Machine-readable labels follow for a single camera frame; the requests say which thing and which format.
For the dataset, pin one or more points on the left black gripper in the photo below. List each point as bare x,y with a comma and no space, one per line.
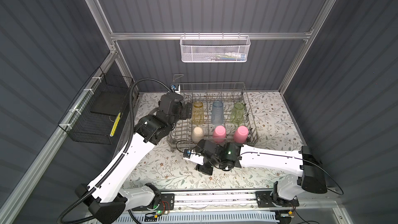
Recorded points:
186,110

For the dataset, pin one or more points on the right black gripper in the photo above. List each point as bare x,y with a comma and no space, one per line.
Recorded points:
203,154

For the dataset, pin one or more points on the yellow glass cup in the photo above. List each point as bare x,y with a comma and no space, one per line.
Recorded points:
198,113

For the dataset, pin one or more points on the pink plastic cup front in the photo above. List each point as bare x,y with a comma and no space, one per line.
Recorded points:
219,134

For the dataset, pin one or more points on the pink plastic cup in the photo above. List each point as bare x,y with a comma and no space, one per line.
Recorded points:
219,134
241,134

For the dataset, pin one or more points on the beige plastic cup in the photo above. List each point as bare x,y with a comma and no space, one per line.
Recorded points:
197,134

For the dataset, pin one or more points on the blue translucent cup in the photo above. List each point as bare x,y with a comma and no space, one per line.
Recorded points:
217,114

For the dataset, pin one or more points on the grey wire dish rack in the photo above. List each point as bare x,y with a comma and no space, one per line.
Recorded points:
227,92

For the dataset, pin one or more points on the green glass cup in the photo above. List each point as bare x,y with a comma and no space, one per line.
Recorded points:
238,113

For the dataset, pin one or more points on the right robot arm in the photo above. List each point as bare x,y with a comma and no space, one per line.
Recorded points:
304,172

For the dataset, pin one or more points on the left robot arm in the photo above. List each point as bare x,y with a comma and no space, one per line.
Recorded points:
103,195

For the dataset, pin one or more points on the floral table mat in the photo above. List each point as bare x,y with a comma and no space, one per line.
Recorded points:
166,169

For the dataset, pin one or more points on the black pad in basket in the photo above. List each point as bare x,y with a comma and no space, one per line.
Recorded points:
108,104

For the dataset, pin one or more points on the tubes in white basket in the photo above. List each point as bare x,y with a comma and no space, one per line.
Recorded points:
230,56

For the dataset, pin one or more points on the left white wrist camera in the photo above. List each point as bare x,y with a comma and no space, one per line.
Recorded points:
175,87

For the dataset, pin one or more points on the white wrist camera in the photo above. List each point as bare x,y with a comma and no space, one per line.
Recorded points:
189,155
175,87

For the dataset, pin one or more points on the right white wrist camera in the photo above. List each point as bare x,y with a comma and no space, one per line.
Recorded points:
189,155

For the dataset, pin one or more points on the white mesh wall basket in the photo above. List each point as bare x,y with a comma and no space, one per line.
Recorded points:
195,48

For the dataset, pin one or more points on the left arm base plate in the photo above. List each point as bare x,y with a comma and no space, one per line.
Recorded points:
163,202

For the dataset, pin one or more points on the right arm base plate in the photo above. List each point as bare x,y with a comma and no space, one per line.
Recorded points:
265,199

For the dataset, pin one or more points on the black wire wall basket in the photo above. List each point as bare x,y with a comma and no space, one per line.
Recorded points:
80,124

